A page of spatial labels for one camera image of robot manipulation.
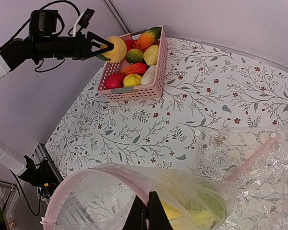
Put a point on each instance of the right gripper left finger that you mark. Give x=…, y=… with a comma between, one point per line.
x=136, y=219

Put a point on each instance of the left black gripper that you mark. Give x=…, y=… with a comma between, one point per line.
x=83, y=46

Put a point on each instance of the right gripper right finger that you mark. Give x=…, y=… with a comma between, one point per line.
x=157, y=219

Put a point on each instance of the yellow plush peach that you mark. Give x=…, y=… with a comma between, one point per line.
x=118, y=52

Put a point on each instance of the yellow plush banana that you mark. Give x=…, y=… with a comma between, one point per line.
x=196, y=220

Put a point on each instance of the pink dotted zip bag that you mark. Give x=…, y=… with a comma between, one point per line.
x=123, y=197

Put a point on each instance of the green plush pepper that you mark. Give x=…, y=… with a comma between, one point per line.
x=206, y=198

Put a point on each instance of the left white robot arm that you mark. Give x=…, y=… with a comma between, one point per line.
x=44, y=41

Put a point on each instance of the crinkled clear zip bag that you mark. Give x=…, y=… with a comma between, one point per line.
x=255, y=161

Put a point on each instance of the green plush mango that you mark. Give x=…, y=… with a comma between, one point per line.
x=135, y=56

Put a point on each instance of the red plush tomato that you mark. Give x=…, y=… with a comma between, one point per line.
x=114, y=81

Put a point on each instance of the orange red plush chili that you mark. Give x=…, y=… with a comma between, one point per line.
x=137, y=68

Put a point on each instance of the yellow plush lemon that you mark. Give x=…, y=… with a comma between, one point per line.
x=132, y=80

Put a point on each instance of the orange plush carrot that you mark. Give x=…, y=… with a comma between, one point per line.
x=148, y=38

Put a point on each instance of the yellow knitted ball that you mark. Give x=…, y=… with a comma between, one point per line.
x=151, y=54

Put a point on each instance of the beige plush garlic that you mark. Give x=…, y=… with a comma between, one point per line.
x=149, y=75

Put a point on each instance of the pink plastic basket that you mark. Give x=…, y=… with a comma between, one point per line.
x=153, y=90

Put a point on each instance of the floral tablecloth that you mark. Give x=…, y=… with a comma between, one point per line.
x=203, y=87

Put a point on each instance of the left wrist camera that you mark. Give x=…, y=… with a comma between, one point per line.
x=82, y=22

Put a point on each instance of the left aluminium frame post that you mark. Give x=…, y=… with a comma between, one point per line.
x=111, y=6

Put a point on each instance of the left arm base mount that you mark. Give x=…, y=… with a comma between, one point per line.
x=41, y=175

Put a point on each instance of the front aluminium rail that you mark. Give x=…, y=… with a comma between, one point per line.
x=40, y=154

